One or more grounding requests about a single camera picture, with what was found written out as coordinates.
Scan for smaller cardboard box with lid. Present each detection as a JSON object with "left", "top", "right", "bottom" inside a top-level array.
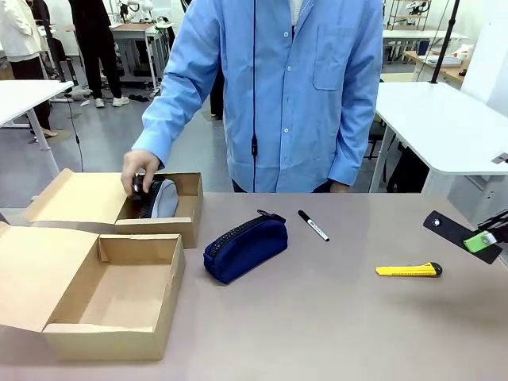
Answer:
[{"left": 22, "top": 167, "right": 205, "bottom": 250}]

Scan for navy blue zippered pencil case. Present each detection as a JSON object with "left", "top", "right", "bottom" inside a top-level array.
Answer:
[{"left": 202, "top": 209, "right": 290, "bottom": 285}]

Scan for black floor cable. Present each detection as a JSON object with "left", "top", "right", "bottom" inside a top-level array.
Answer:
[{"left": 63, "top": 91, "right": 87, "bottom": 174}]

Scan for small black object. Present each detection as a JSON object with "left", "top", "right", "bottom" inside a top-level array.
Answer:
[{"left": 131, "top": 173, "right": 152, "bottom": 201}]

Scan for black marker pen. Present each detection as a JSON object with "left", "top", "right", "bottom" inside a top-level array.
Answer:
[{"left": 297, "top": 209, "right": 331, "bottom": 244}]

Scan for background person in white jacket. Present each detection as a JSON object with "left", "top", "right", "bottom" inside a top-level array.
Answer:
[{"left": 0, "top": 0, "right": 59, "bottom": 139}]

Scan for long white background table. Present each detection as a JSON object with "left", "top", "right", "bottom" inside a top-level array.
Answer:
[{"left": 381, "top": 29, "right": 470, "bottom": 64}]

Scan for black tripod pole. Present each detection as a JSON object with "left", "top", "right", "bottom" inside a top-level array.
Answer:
[{"left": 429, "top": 0, "right": 461, "bottom": 85}]

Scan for person's left forearm blue sleeve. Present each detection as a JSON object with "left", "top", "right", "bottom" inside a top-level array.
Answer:
[{"left": 327, "top": 90, "right": 380, "bottom": 187}]

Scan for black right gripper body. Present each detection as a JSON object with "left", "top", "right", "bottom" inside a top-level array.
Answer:
[{"left": 477, "top": 209, "right": 508, "bottom": 241}]

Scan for larger cardboard box with lid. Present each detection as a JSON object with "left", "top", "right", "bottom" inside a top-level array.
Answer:
[{"left": 0, "top": 221, "right": 187, "bottom": 363}]

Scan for background person in black clothes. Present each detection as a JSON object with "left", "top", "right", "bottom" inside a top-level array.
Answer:
[{"left": 67, "top": 0, "right": 130, "bottom": 109}]

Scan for grey workbench with brown top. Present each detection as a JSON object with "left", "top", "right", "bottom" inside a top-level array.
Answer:
[{"left": 107, "top": 22, "right": 176, "bottom": 87}]

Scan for white table with rounded corner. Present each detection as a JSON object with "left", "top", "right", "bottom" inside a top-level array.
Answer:
[{"left": 368, "top": 81, "right": 508, "bottom": 225}]

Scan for wooden background desk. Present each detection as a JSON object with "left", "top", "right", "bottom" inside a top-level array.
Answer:
[{"left": 403, "top": 49, "right": 466, "bottom": 85}]

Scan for black cord with inline control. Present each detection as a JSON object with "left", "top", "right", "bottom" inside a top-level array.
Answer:
[{"left": 251, "top": 0, "right": 260, "bottom": 194}]

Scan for grey zippered pencil case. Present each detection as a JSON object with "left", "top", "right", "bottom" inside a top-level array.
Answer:
[{"left": 137, "top": 177, "right": 180, "bottom": 220}]

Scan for white tray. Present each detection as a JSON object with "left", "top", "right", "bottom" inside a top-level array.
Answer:
[{"left": 425, "top": 54, "right": 466, "bottom": 67}]

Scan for person's right forearm blue sleeve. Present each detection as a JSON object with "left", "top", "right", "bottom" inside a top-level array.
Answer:
[{"left": 130, "top": 59, "right": 225, "bottom": 168}]

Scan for person's right hand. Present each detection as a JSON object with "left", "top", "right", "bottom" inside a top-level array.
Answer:
[{"left": 121, "top": 149, "right": 164, "bottom": 197}]

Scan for person in blue shirt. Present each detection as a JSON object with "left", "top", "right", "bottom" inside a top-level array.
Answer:
[{"left": 130, "top": 0, "right": 385, "bottom": 194}]

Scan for white table with slanted leg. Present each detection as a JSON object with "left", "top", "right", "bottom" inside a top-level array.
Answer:
[{"left": 0, "top": 79, "right": 75, "bottom": 179}]

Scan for black object under white table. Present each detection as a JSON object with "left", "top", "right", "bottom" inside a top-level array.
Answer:
[{"left": 386, "top": 142, "right": 432, "bottom": 194}]

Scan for yellow black utility knife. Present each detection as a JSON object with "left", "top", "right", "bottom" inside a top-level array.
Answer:
[{"left": 375, "top": 261, "right": 443, "bottom": 279}]

